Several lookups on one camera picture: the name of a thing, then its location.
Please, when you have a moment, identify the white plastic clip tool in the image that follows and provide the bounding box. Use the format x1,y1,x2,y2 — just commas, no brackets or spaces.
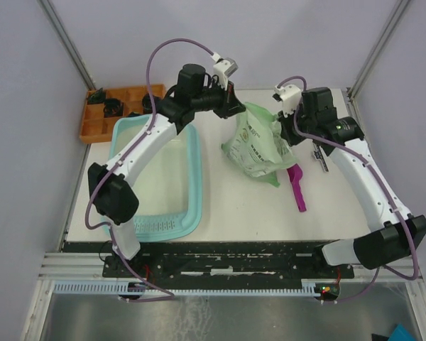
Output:
312,143,329,173

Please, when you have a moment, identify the white slotted cable duct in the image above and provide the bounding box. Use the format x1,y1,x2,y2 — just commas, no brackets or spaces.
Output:
52,278,324,295

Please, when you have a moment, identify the magenta plastic litter scoop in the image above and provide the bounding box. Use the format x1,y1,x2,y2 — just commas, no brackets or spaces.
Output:
287,164,307,212

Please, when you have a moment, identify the black round part in tray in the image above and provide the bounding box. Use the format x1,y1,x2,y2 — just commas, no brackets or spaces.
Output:
141,93,160,114

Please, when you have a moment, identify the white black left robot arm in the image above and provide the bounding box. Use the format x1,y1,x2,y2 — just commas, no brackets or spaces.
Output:
87,58,246,277

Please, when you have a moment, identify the green cat litter bag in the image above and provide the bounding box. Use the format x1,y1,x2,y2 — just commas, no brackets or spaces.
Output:
222,102,298,188

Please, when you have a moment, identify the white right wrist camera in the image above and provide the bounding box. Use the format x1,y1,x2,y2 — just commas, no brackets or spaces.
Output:
273,85,302,117

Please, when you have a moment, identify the aluminium frame rail left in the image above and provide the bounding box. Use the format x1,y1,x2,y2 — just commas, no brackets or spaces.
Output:
37,0,96,90

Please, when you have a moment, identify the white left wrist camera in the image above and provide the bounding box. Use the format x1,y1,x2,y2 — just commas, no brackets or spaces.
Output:
213,58,239,89

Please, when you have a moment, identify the teal plastic litter box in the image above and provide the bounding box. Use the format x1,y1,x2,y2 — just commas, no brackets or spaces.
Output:
109,115,202,242

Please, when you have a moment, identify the blue object bottom corner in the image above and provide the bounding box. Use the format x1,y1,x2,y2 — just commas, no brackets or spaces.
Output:
388,324,416,341

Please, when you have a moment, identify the orange compartment tray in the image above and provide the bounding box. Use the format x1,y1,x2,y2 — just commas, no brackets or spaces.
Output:
80,85,148,144

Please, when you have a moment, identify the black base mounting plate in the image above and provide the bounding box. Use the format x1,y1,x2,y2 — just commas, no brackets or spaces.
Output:
102,239,355,288

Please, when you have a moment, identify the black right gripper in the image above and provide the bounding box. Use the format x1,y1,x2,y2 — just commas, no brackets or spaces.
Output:
277,103,316,147

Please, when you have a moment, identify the black ring part in tray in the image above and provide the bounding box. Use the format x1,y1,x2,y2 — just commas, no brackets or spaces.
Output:
103,98,124,118

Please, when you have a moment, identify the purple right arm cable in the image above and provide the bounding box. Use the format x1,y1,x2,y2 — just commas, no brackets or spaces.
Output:
276,75,421,305

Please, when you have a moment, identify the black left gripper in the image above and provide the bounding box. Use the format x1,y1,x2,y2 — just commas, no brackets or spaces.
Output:
190,77,246,119

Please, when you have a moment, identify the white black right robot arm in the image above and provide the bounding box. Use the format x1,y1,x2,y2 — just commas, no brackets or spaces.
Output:
273,85,426,278

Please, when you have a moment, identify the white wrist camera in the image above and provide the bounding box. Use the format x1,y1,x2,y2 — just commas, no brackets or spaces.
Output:
213,58,239,89
273,85,302,117

